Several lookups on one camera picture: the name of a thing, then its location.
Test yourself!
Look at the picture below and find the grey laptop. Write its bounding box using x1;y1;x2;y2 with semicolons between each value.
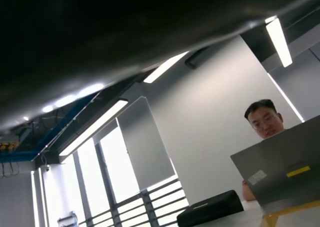
229;115;320;216

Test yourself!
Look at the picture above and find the thin ceiling light strip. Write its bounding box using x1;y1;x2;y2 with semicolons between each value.
266;72;306;124

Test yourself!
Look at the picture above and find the black soft case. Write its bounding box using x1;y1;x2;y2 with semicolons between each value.
176;189;245;227

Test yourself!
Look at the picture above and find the dark ceiling vent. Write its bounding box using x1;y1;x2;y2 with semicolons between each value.
184;45;214;70

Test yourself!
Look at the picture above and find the person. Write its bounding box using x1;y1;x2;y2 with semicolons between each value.
242;98;286;202

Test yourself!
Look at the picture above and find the grey roller blind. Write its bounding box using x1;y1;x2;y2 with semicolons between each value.
116;96;176;192

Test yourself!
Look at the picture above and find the blue ceiling pipe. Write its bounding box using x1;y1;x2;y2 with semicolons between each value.
0;92;100;164

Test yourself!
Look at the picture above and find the long ceiling light panel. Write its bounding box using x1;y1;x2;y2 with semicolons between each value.
143;50;190;85
58;98;129;158
264;15;294;69

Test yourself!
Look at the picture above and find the dark window frame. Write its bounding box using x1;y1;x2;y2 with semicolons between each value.
31;119;190;227

